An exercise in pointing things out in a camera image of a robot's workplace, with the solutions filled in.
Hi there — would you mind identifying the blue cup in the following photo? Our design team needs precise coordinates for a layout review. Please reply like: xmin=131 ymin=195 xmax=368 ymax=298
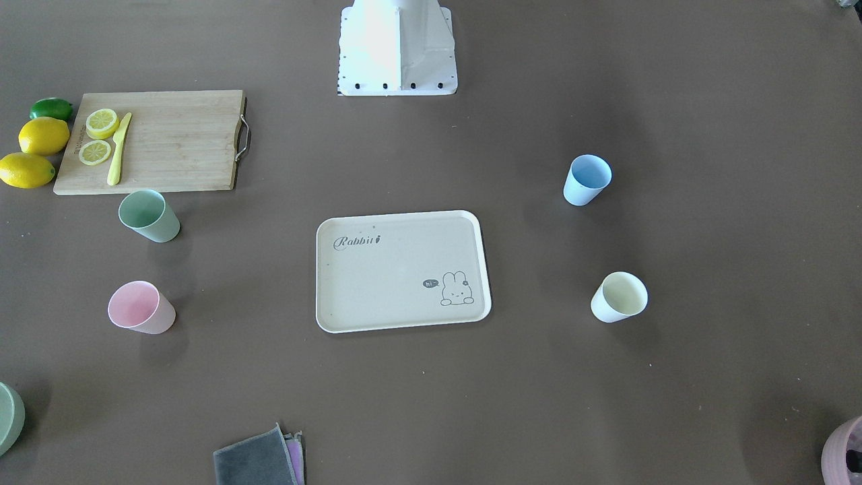
xmin=563 ymin=154 xmax=612 ymax=206

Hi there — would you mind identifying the cream yellow cup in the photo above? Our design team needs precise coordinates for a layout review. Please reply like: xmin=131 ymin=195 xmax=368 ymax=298
xmin=591 ymin=272 xmax=649 ymax=323

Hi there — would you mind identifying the green cup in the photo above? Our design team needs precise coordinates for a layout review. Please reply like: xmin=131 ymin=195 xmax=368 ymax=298
xmin=118 ymin=189 xmax=180 ymax=243

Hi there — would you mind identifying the pink cup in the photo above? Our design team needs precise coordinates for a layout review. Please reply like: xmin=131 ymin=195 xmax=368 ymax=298
xmin=107 ymin=280 xmax=176 ymax=335

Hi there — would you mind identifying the beige rabbit tray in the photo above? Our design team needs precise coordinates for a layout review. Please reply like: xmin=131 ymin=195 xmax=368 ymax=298
xmin=315 ymin=209 xmax=492 ymax=333

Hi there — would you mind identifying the purple cloth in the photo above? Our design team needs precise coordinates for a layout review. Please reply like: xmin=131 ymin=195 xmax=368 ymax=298
xmin=284 ymin=432 xmax=306 ymax=485

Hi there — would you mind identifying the grey cloth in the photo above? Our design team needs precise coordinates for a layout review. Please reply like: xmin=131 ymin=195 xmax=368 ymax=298
xmin=213 ymin=426 xmax=296 ymax=484

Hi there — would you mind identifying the wooden cutting board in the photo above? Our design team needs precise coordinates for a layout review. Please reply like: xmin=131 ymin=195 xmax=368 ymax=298
xmin=53 ymin=90 xmax=246 ymax=195

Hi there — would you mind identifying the yellow plastic knife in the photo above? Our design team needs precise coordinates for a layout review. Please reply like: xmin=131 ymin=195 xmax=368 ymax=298
xmin=106 ymin=112 xmax=133 ymax=185

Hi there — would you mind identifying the lower lemon slice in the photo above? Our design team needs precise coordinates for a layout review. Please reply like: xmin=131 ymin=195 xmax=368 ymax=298
xmin=77 ymin=140 xmax=112 ymax=166

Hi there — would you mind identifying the lemon slice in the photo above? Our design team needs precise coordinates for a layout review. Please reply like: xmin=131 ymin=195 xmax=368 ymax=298
xmin=77 ymin=140 xmax=112 ymax=166
xmin=84 ymin=108 xmax=120 ymax=140

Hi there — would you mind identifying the upper lemon slice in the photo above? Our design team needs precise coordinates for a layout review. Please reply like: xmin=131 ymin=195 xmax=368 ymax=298
xmin=84 ymin=108 xmax=120 ymax=140

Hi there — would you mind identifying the green lime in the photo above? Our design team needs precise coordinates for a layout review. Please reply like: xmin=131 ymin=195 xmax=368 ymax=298
xmin=30 ymin=96 xmax=74 ymax=122

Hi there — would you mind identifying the upper whole lemon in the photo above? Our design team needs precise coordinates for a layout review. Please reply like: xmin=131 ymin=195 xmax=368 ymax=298
xmin=18 ymin=117 xmax=71 ymax=156

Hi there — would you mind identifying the whole lemon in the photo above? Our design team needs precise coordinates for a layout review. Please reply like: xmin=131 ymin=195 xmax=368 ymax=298
xmin=18 ymin=117 xmax=71 ymax=156
xmin=1 ymin=152 xmax=56 ymax=189

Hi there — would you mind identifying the lower whole lemon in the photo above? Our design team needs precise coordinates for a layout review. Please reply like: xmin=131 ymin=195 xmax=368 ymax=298
xmin=1 ymin=152 xmax=56 ymax=189

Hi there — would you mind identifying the green bowl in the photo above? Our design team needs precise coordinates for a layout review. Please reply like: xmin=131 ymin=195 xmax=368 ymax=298
xmin=0 ymin=383 xmax=26 ymax=455

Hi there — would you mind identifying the pink bowl with ice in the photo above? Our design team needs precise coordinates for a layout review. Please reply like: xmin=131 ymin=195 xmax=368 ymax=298
xmin=821 ymin=416 xmax=861 ymax=484

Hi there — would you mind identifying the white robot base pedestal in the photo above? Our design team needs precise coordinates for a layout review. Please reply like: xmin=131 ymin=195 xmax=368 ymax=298
xmin=337 ymin=1 xmax=458 ymax=96

